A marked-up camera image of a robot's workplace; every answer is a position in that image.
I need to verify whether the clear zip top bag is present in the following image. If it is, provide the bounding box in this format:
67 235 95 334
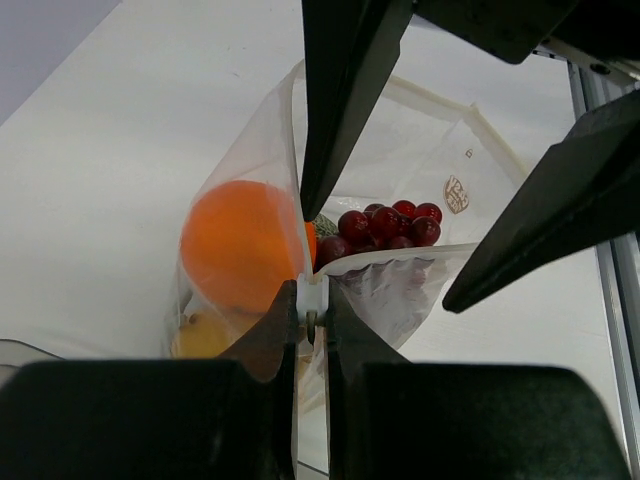
159 59 531 361

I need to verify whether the orange fruit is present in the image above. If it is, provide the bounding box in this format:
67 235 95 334
180 180 317 313

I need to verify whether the green netted melon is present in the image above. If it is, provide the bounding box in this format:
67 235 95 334
312 214 339 240

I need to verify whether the aluminium rail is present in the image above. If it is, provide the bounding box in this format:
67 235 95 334
568 63 639 460

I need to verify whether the yellow lemon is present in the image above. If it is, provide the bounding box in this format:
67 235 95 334
170 309 240 359

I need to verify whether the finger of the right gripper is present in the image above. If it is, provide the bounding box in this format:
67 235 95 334
442 92 639 313
300 0 414 221

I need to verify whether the purple grape bunch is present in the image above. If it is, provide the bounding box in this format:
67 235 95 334
312 199 444 271

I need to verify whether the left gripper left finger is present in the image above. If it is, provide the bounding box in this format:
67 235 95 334
1 281 298 479

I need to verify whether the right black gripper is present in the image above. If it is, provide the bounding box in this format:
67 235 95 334
414 0 639 73

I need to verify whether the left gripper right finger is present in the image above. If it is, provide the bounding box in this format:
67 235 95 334
325 288 630 479

